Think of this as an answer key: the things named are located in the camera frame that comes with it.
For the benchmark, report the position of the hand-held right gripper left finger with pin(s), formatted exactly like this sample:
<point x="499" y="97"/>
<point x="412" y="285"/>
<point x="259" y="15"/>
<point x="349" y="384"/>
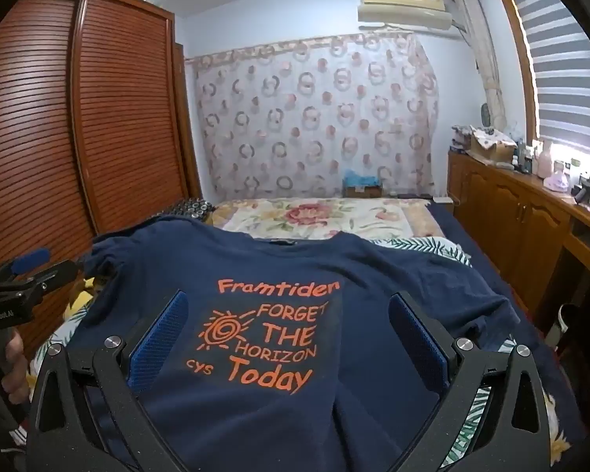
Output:
<point x="157" y="344"/>

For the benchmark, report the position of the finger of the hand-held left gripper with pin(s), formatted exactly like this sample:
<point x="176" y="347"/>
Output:
<point x="44" y="279"/>
<point x="29" y="259"/>

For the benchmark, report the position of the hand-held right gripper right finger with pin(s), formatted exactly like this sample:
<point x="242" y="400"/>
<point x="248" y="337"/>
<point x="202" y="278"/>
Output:
<point x="420" y="344"/>

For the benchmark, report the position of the navy printed t-shirt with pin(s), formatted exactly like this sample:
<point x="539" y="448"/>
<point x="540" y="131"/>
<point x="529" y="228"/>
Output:
<point x="275" y="260"/>

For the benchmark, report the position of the person's left hand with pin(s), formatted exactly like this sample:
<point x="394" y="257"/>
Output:
<point x="15" y="364"/>

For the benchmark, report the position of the yellow plush toy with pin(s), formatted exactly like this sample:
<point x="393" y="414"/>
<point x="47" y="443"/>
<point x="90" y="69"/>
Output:
<point x="74" y="305"/>

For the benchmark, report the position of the navy bed sheet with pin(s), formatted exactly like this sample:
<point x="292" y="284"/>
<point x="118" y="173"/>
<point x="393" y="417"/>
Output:
<point x="482" y="241"/>

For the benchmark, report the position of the person's dark striped clothing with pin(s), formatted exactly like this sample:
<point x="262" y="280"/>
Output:
<point x="15" y="438"/>

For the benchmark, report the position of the dark circle patterned pillow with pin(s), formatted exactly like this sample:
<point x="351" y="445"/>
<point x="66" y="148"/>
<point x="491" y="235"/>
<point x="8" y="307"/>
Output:
<point x="191" y="208"/>

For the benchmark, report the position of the flat black box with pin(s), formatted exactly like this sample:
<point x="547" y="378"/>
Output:
<point x="413" y="195"/>

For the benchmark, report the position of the wooden sideboard cabinet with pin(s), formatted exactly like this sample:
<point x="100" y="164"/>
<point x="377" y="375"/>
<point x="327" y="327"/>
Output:
<point x="501" y="211"/>

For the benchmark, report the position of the floral bed sheet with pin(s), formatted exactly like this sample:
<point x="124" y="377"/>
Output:
<point x="558" y="423"/>

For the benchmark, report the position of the small brown cardboard box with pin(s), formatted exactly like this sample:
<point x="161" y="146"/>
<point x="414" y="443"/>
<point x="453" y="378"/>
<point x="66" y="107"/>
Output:
<point x="363" y="191"/>

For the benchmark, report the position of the floral blanket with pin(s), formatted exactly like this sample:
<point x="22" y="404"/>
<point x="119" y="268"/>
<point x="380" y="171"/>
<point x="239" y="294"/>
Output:
<point x="314" y="219"/>

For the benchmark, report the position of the open cardboard box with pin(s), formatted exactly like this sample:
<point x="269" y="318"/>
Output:
<point x="491" y="147"/>

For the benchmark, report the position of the stack of small boxes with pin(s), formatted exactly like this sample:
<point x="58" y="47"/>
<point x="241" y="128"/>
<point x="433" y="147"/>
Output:
<point x="459" y="137"/>

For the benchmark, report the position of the group of small bottles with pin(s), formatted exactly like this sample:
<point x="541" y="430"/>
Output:
<point x="525" y="157"/>

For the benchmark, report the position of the pink bottle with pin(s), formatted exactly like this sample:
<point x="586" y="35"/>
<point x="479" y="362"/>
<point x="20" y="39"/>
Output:
<point x="545" y="162"/>

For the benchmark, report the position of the small dark fan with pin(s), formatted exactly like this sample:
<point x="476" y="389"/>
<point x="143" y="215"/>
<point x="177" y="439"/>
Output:
<point x="486" y="113"/>

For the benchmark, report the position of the circle patterned sheer curtain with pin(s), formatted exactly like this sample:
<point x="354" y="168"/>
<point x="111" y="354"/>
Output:
<point x="300" y="108"/>

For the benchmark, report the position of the beige tied window curtain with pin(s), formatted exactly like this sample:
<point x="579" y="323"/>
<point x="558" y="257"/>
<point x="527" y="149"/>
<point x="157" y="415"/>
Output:
<point x="484" y="49"/>

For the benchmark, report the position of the striped window blind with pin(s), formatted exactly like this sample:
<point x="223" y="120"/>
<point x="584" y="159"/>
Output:
<point x="565" y="69"/>

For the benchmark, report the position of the wooden window frame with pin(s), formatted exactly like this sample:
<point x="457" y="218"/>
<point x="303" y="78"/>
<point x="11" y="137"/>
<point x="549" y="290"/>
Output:
<point x="518" y="59"/>

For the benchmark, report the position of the beige wall air conditioner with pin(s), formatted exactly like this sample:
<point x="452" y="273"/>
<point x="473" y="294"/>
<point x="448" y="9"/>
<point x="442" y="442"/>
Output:
<point x="403" y="7"/>

